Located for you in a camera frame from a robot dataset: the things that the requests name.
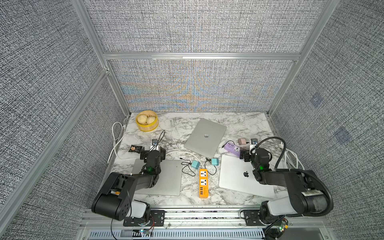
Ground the yellow wooden steamer basket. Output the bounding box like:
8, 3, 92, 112
136, 110, 159, 132

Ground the left steamed bun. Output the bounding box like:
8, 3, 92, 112
137, 114, 148, 125

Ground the right steamed bun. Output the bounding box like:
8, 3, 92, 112
146, 116, 156, 125

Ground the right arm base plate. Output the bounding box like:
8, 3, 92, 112
240, 210, 268, 227

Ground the small black snack packet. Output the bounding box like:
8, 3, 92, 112
129, 145, 143, 154

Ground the silver laptop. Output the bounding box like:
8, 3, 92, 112
184, 119, 227, 159
219, 155, 275, 199
135, 160, 182, 196

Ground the white power strip cable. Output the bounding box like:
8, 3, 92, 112
278, 141, 306, 172

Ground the teal charger plug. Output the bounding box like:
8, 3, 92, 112
211, 158, 220, 166
191, 160, 201, 170

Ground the orange power strip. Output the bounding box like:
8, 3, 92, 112
199, 169, 209, 199

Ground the silver laptop front right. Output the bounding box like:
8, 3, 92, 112
219, 155, 275, 199

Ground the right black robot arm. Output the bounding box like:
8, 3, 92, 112
240, 137, 334, 226

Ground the aluminium front rail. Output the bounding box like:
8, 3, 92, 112
79, 206, 334, 240

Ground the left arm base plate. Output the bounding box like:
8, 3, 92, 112
123, 210, 166, 228

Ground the silver laptop front left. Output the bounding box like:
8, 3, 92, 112
135, 160, 182, 196

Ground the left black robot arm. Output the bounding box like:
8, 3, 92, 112
91, 147, 166, 223

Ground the black charger cable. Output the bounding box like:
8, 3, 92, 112
204, 157, 218, 176

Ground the silver laptop at back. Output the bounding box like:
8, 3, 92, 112
184, 119, 227, 159

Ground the steamed bun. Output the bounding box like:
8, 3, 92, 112
137, 114, 148, 125
146, 116, 156, 125

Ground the pink charger plug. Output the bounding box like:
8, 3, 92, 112
238, 138, 249, 146

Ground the purple power strip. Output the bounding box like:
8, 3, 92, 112
224, 142, 241, 158

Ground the black cable laptop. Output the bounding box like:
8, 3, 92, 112
179, 158, 197, 177

